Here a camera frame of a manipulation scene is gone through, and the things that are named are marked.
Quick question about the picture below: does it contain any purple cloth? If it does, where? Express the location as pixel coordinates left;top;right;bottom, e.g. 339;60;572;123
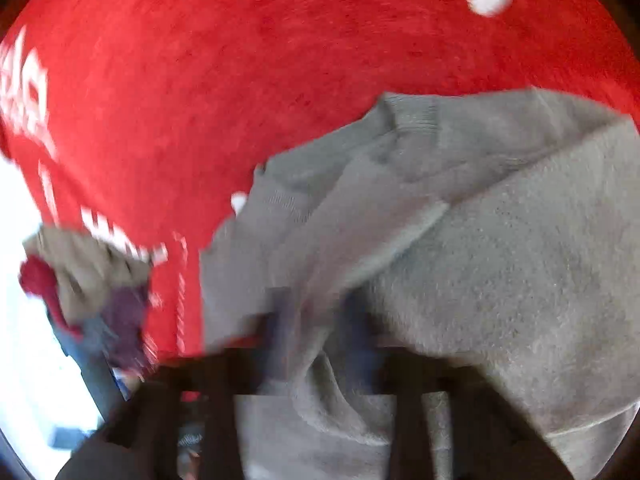
99;282;154;373

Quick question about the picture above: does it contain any pile of mixed clothes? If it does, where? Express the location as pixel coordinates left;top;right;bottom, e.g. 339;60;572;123
22;225;152;326

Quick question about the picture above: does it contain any blue cloth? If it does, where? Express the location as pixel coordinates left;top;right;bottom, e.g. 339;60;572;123
47;310;128;413

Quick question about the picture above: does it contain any red printed mat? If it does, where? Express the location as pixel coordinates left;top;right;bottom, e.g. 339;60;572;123
0;0;640;406

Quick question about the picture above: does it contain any red cloth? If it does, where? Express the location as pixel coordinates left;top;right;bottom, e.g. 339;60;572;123
19;255;85;337

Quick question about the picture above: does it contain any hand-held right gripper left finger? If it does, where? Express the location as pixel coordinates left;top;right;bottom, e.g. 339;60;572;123
55;287;303;480

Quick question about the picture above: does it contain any grey knit sweater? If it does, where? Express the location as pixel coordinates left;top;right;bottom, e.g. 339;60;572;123
199;87;640;480

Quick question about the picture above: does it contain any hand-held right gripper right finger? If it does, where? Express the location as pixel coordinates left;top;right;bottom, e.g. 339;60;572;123
345;292;576;480

